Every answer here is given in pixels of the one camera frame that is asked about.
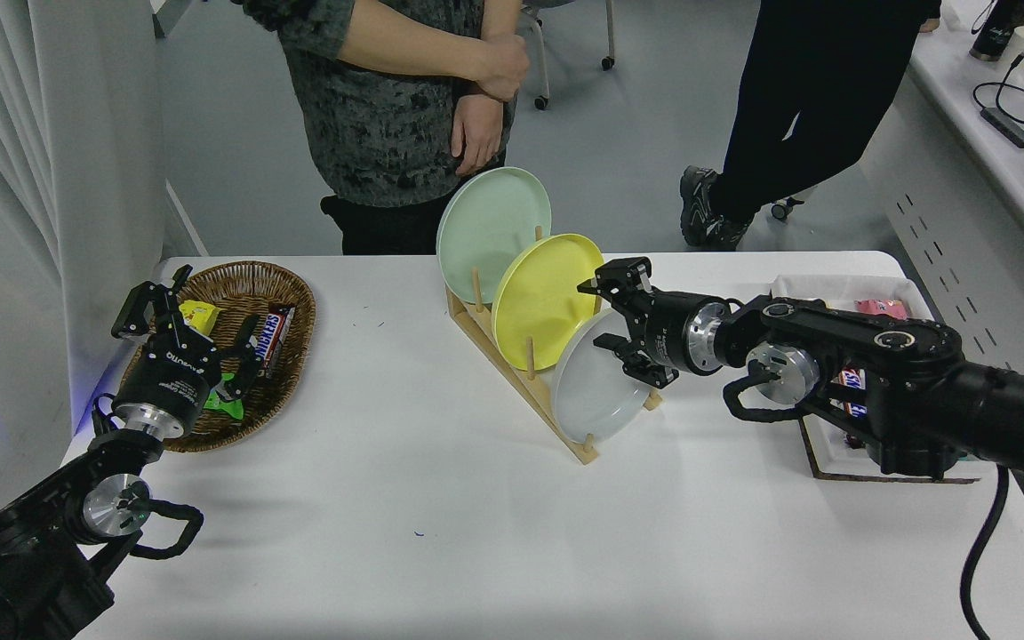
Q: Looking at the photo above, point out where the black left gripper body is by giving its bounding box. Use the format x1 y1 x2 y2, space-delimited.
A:
123 336 222 419

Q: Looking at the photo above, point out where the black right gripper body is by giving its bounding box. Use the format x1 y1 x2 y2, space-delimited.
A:
628 290 700 375

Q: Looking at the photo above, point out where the grey plate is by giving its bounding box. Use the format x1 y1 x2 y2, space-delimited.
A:
551 307 655 444

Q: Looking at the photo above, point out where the yellow plate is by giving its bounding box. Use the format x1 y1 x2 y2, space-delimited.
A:
491 233 608 372

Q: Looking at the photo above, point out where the wooden plate rack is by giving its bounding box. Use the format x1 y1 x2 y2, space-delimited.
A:
445 227 664 466

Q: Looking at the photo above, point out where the pale green plate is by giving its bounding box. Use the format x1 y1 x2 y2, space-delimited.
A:
436 166 553 306

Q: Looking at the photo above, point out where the person's right hand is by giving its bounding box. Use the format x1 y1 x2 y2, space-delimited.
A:
475 34 532 102

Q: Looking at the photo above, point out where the Snickers bar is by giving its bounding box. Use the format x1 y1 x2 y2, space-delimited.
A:
259 304 298 379
836 367 868 419

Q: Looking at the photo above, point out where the green snack packet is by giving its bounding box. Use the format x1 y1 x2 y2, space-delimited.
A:
201 372 246 420

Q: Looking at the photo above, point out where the yellow snack packet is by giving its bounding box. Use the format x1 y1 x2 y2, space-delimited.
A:
178 300 221 339

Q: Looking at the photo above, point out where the brown wicker basket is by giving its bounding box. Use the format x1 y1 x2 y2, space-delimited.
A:
118 260 317 454

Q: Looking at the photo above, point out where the white tray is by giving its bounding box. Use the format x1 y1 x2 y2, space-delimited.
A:
772 274 966 481

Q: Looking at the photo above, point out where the office chair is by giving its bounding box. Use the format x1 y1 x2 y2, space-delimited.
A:
516 0 617 112

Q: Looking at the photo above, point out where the person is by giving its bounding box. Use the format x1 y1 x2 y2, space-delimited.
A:
679 0 944 252
232 0 535 257

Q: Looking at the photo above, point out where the black usb hub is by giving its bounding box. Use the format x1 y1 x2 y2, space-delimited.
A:
980 107 1024 149

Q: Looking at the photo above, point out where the black bottle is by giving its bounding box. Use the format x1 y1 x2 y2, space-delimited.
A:
970 0 1024 63

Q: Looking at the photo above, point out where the black cable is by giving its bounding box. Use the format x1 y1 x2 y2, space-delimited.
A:
972 52 1024 130

